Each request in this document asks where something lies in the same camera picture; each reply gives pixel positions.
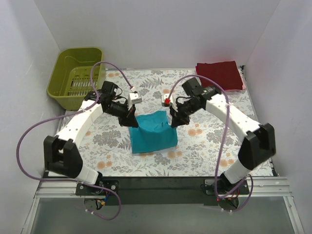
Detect teal t shirt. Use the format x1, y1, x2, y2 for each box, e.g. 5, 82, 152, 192
129, 111, 178, 154

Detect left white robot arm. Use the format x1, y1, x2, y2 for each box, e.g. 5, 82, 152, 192
43, 81, 142, 195

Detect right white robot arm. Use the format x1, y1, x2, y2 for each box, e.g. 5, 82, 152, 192
162, 75, 276, 197

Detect floral patterned table mat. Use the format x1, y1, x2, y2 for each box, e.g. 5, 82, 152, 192
79, 69, 240, 176

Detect dark red folded t shirt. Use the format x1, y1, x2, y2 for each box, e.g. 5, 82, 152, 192
195, 61, 239, 91

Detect olive green plastic basket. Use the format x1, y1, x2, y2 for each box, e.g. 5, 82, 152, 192
47, 47, 104, 111

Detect pink folded t shirt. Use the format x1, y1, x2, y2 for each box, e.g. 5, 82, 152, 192
227, 73, 246, 91

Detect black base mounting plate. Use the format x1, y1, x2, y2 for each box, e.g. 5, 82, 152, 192
75, 176, 251, 207

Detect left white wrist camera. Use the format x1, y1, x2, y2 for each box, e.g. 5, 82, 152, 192
127, 92, 142, 109

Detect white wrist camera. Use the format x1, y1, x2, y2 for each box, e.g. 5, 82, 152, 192
161, 93, 178, 112
127, 92, 142, 109

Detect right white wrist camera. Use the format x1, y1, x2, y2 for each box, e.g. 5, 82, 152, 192
161, 93, 178, 112

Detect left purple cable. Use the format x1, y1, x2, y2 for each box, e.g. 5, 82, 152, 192
16, 61, 136, 220

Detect aluminium frame rail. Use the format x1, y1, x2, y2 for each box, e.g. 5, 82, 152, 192
35, 181, 77, 198

